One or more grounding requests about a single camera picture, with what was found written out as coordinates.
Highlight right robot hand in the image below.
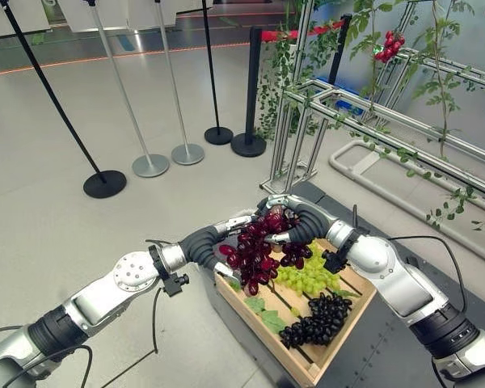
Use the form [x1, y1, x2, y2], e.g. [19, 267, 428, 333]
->
[255, 195, 328, 248]

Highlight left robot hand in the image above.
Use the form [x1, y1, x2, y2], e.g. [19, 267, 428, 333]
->
[179, 215, 256, 269]

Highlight red grape bunch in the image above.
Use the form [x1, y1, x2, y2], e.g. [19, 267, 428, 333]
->
[219, 209, 314, 297]

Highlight green grape bunch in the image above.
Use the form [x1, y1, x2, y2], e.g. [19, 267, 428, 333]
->
[275, 240, 342, 296]

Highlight black grape bunch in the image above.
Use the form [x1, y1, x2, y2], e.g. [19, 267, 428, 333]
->
[278, 292, 353, 350]

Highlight green grape leaf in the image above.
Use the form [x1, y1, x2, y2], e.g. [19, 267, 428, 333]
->
[244, 297, 287, 335]

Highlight wooden crate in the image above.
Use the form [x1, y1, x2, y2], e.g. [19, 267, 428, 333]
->
[213, 238, 377, 387]

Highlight red barrier belt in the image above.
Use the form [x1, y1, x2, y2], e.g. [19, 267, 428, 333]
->
[259, 20, 345, 43]

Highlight red cherry tomato cluster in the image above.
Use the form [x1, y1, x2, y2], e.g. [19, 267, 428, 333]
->
[373, 30, 407, 64]

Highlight green tomato vine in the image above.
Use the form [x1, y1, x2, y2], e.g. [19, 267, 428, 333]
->
[411, 0, 476, 158]

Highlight white tube floor frame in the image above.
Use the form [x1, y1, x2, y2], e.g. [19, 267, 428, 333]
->
[328, 139, 485, 271]

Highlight aluminium profile frame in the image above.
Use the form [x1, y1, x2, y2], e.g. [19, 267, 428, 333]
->
[259, 0, 485, 251]

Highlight thick black stanchion post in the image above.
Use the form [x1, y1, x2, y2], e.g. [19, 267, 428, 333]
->
[230, 26, 268, 158]

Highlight silver stanchion post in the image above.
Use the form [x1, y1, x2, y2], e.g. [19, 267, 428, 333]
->
[154, 0, 205, 167]
[86, 0, 171, 179]

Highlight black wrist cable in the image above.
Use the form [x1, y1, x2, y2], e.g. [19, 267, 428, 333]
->
[387, 236, 470, 312]

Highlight thin black stanchion post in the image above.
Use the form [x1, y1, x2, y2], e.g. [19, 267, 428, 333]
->
[200, 0, 234, 146]

